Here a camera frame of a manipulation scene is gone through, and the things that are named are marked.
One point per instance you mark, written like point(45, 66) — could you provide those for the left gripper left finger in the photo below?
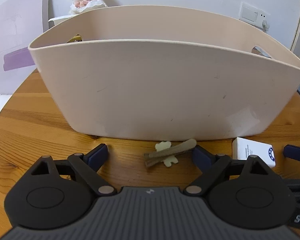
point(55, 193)

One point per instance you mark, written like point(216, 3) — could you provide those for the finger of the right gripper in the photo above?
point(292, 152)

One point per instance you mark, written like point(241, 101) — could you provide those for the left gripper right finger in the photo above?
point(244, 193)

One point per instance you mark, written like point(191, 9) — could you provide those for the white slim carton box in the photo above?
point(243, 148)

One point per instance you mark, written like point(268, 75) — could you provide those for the beige plastic storage basket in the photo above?
point(152, 72)

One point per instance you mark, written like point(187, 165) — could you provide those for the gold foil snack box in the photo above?
point(57, 20)

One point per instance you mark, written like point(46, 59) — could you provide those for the pink purple headboard panel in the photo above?
point(21, 21)

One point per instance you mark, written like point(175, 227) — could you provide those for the white wall switch socket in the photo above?
point(254, 16)

